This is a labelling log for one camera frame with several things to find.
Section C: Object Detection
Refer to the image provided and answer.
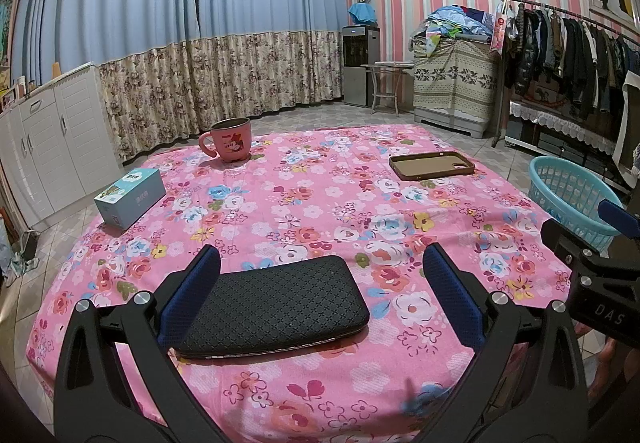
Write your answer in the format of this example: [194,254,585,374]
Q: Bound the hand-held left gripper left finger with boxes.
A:
[54,244,226,443]

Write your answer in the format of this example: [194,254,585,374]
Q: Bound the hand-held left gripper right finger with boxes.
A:
[422,243,591,443]

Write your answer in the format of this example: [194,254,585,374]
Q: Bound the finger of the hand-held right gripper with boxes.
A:
[541,219,640,280]
[597,199,640,241]

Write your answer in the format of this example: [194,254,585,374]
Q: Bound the light blue plastic basket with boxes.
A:
[529,155,626,239]

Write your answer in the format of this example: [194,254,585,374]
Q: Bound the black quilted pouch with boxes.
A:
[172,255,371,360]

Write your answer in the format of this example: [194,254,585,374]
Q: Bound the beige board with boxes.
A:
[612,70,640,191]

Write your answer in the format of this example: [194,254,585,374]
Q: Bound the low shelf with lace cover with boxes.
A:
[505,98,631,184]

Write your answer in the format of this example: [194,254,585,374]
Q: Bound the light blue tissue box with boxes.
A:
[94,168,167,230]

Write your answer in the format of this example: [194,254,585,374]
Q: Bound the brown phone case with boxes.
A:
[389,151,476,182]

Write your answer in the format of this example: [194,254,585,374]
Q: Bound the pink floral tablecloth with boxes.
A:
[25,124,573,443]

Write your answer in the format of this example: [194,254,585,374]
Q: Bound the pink cartoon mug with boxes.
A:
[199,118,252,164]

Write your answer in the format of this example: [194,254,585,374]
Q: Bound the row of hanging clothes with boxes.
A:
[507,3,640,116]

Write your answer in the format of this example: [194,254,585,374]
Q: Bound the cabinet under patterned cloth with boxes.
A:
[412,40,501,140]

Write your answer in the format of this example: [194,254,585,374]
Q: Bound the white cabinet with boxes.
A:
[0,62,126,231]

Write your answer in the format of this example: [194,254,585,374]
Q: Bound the pink gift bag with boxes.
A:
[490,3,518,56]

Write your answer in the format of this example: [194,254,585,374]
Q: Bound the metal clothes rack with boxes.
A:
[492,0,640,148]

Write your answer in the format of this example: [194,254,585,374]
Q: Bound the small metal side table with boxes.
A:
[361,61,416,118]

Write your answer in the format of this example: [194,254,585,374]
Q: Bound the pile of folded laundry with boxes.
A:
[412,5,496,56]

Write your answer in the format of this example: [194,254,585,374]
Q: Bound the grey water dispenser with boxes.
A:
[341,25,381,107]

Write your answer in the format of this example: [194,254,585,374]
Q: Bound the blue cloth cover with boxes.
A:
[348,2,377,27]

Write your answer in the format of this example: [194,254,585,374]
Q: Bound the colourful wall poster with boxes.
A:
[0,0,16,68]

